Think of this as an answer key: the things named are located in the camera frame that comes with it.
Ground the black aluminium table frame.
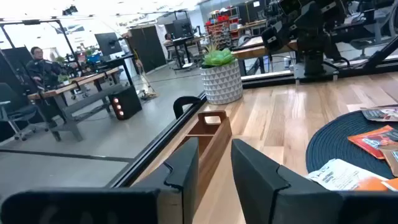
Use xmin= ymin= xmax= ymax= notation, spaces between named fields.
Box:
xmin=107 ymin=34 xmax=398 ymax=189

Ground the white triangle-patterned plant pot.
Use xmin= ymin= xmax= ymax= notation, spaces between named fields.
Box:
xmin=200 ymin=58 xmax=244 ymax=106

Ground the black cabinet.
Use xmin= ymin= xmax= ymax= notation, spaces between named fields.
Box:
xmin=128 ymin=24 xmax=167 ymax=74

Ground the shelf with red bins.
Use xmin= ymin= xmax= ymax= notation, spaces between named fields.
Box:
xmin=204 ymin=6 xmax=241 ymax=49

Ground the orange peach passionfruit tea packet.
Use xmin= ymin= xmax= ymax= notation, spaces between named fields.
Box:
xmin=347 ymin=124 xmax=398 ymax=161

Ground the black frame handle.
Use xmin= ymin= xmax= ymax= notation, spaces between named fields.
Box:
xmin=172 ymin=95 xmax=203 ymax=121

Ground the black computer monitor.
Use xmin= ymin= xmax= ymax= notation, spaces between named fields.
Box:
xmin=94 ymin=32 xmax=123 ymax=57
xmin=172 ymin=18 xmax=194 ymax=40

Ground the broom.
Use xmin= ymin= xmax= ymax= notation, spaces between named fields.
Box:
xmin=133 ymin=48 xmax=158 ymax=101

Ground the round dark blue woven placemat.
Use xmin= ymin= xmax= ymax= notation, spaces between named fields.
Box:
xmin=305 ymin=110 xmax=398 ymax=180

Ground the green succulent plant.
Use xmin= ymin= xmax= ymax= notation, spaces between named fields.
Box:
xmin=201 ymin=42 xmax=238 ymax=69

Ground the black office chair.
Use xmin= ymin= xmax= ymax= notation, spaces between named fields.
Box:
xmin=0 ymin=82 xmax=40 ymax=142

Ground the wooden three-compartment tray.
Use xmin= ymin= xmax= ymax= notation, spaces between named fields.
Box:
xmin=177 ymin=110 xmax=233 ymax=212

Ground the wooden top workbench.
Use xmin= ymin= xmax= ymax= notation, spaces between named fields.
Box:
xmin=27 ymin=67 xmax=121 ymax=142

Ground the black box with lights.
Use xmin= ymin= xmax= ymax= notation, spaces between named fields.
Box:
xmin=108 ymin=85 xmax=143 ymax=121

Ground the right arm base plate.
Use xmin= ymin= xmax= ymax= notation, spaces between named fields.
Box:
xmin=294 ymin=63 xmax=340 ymax=84

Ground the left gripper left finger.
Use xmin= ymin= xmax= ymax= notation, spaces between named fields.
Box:
xmin=0 ymin=137 xmax=200 ymax=224

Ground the person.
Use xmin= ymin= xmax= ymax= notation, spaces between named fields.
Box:
xmin=163 ymin=32 xmax=175 ymax=48
xmin=25 ymin=46 xmax=63 ymax=91

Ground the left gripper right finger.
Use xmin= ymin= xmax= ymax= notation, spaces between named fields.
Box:
xmin=231 ymin=138 xmax=398 ymax=224

